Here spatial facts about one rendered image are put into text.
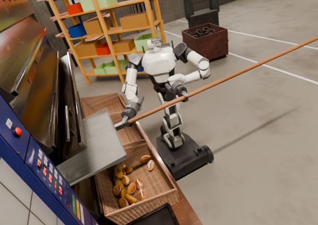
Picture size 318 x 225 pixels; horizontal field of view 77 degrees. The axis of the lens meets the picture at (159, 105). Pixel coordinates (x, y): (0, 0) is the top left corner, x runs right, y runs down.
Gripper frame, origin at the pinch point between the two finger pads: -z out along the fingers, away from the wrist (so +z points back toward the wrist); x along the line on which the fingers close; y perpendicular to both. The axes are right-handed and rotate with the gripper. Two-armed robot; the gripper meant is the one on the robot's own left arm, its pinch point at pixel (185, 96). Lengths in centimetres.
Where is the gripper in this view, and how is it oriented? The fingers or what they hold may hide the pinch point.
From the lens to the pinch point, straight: 139.9
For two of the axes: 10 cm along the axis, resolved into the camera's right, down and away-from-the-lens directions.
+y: -9.3, 3.4, -1.3
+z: -2.9, -4.8, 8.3
